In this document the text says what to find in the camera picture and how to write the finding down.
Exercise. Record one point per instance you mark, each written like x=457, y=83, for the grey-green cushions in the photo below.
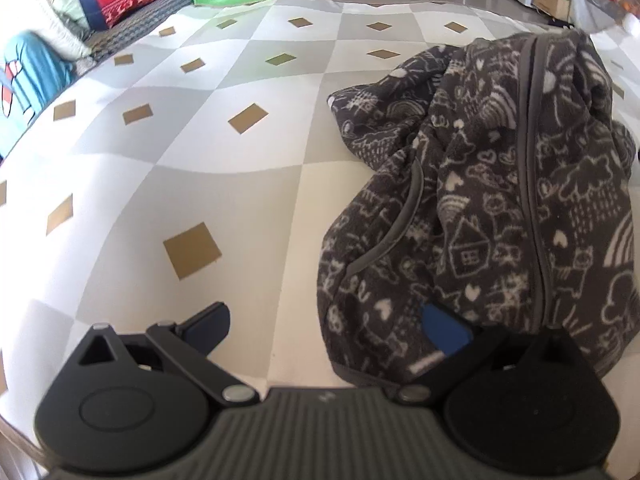
x=130, y=25

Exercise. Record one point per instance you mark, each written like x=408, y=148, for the white cushion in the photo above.
x=55, y=30

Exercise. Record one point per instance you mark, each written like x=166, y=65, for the diamond pattern table cover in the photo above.
x=200, y=160

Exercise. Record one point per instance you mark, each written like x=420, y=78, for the green cushion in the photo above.
x=72, y=10

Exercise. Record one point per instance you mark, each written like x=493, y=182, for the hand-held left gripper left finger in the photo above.
x=207, y=329

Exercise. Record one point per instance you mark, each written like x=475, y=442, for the grey doodle print fleece jacket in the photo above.
x=475, y=185

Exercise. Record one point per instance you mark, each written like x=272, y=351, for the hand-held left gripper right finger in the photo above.
x=447, y=332

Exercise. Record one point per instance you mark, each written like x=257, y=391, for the teal cartoon print cloth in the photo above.
x=35, y=80

